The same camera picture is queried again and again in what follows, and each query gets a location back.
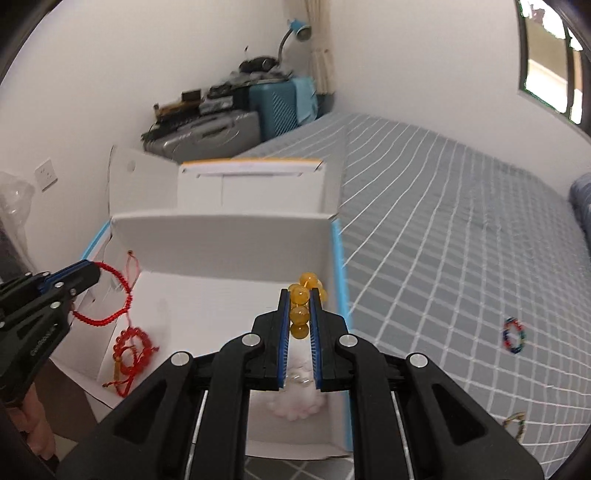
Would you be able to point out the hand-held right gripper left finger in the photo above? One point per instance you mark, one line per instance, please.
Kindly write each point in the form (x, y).
(284, 332)

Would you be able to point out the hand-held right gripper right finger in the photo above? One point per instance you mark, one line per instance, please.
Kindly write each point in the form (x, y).
(315, 332)

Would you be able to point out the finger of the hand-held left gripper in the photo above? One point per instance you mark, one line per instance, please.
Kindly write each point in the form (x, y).
(78, 286)
(69, 270)

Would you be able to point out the blue and white cardboard box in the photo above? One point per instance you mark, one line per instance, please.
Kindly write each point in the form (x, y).
(207, 286)

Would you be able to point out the person's left hand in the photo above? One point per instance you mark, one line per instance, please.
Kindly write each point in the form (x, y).
(34, 415)

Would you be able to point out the clear plastic bag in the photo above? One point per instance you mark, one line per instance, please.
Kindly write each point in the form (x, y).
(14, 194)

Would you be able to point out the grey suitcase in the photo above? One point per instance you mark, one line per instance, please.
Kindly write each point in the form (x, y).
(207, 134)

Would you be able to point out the teal suitcase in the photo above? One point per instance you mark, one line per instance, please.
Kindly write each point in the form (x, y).
(277, 110)

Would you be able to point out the pile of dark electronics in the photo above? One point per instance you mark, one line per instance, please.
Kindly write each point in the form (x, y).
(221, 92)

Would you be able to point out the beige curtain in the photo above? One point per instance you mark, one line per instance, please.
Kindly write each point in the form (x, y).
(323, 69)

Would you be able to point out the folded blue printed quilt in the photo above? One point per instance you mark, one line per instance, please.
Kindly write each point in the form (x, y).
(582, 198)

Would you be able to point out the blue desk lamp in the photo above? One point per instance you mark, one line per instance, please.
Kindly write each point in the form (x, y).
(302, 31)

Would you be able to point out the dark framed window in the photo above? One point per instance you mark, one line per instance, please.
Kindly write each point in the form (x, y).
(524, 46)

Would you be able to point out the white wall socket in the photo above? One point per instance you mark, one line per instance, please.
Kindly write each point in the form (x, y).
(46, 174)

